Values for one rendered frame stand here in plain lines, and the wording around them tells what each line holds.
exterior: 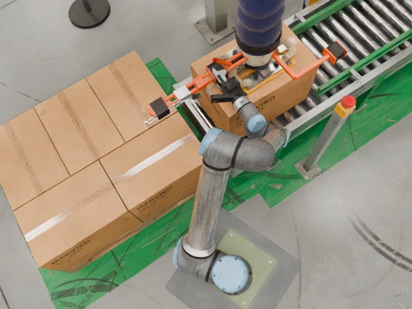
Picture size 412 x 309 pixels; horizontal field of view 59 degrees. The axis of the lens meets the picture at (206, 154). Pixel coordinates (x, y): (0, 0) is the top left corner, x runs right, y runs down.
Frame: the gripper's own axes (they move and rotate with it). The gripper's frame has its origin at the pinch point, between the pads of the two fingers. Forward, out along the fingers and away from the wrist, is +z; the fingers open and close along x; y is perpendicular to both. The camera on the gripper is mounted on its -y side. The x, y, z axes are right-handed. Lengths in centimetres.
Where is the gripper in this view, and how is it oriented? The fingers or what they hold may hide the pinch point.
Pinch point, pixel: (213, 74)
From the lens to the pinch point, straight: 189.6
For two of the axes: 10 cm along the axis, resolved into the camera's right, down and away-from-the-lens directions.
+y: 8.4, -5.3, 1.3
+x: -0.7, -3.4, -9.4
